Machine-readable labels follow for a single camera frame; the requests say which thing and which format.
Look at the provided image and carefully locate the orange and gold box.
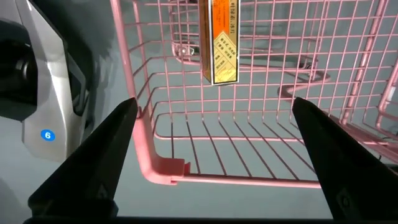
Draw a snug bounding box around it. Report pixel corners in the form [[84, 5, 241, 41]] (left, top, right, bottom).
[[198, 0, 241, 86]]

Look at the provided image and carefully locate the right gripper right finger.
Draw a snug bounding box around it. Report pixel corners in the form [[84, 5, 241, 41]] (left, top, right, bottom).
[[291, 96, 398, 220]]

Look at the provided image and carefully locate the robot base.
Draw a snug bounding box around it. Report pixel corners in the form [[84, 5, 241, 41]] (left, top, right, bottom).
[[0, 0, 94, 163]]

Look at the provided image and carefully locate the pink shopping cart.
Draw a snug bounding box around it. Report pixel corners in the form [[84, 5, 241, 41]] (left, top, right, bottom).
[[109, 0, 398, 189]]

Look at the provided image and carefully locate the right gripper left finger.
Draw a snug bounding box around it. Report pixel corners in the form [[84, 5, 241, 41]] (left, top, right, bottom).
[[27, 96, 139, 218]]

